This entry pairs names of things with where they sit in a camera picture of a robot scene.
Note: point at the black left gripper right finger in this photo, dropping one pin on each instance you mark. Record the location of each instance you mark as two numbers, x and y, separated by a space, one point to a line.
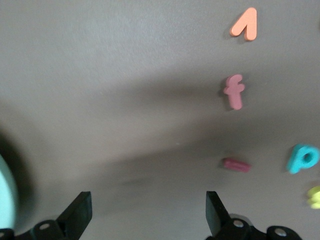
217 217

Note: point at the teal foam letter p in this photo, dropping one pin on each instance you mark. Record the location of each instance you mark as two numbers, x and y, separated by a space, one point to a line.
296 162

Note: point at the mint green plate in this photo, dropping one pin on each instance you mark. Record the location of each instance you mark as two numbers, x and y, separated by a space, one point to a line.
6 195

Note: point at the brown table cover sheet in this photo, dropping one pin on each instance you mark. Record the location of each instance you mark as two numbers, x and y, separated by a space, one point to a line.
100 50

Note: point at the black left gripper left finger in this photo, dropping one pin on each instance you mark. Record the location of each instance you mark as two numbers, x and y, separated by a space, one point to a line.
75 215

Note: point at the orange foam letter v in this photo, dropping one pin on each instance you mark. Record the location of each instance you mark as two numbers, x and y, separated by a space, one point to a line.
251 27

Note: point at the yellow foam letter s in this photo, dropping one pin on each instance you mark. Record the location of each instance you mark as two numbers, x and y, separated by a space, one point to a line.
315 197

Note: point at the dark red foam letter i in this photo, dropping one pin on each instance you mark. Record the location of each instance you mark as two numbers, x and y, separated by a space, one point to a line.
235 165

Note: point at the pinkish red foam letter f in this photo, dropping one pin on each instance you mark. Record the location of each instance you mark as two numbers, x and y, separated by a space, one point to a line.
235 97

